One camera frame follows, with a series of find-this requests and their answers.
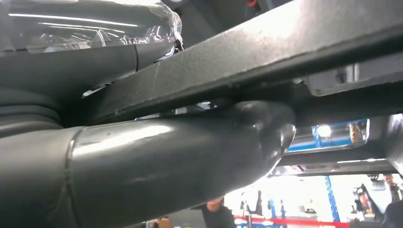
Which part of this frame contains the person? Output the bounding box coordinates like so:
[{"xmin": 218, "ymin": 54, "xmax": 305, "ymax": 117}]
[{"xmin": 201, "ymin": 197, "xmax": 237, "ymax": 228}]

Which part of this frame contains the red barrier belt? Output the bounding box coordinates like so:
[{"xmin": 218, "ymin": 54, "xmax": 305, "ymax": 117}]
[{"xmin": 234, "ymin": 215, "xmax": 350, "ymax": 228}]

